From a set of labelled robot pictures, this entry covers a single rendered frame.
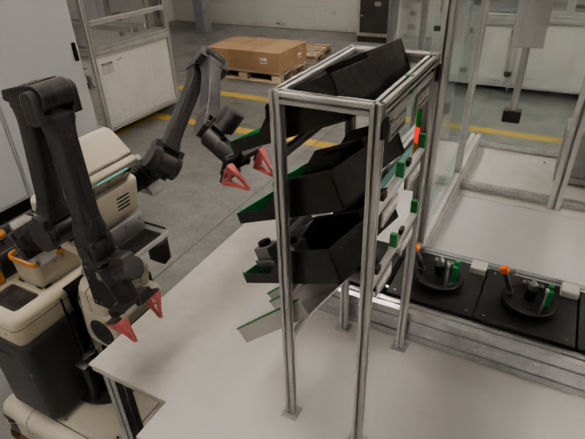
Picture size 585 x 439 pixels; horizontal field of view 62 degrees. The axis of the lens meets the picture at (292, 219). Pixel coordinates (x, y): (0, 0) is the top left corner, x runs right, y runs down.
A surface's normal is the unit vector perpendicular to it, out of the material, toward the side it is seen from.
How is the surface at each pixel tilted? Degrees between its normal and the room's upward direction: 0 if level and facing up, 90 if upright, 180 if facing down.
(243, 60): 90
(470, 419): 0
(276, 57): 90
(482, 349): 90
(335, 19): 90
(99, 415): 0
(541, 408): 0
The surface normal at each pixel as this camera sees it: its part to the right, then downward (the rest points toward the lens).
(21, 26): 0.88, 0.22
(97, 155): 0.58, -0.48
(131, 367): -0.03, -0.85
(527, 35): -0.47, 0.48
